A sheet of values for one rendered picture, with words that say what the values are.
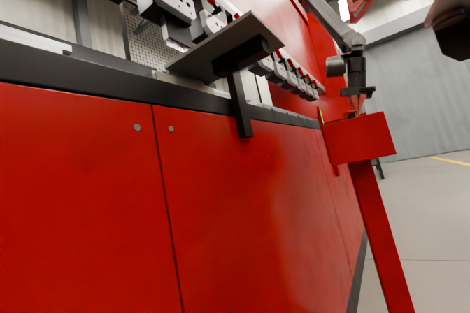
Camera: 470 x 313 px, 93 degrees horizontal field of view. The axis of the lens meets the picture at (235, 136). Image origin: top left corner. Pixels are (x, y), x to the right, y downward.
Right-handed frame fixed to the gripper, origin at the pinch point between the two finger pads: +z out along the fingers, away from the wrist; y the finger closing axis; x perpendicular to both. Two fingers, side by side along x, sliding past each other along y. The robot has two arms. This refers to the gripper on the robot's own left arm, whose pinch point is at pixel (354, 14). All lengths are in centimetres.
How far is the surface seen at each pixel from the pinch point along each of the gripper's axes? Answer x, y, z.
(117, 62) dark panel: -98, -6, 15
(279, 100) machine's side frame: -91, -210, -2
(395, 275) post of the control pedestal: 24, -20, 63
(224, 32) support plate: -21.6, 18.3, 11.6
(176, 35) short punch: -44.7, 9.9, 8.9
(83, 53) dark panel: -99, 9, 16
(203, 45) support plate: -26.7, 18.0, 14.2
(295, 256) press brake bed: -1, -5, 63
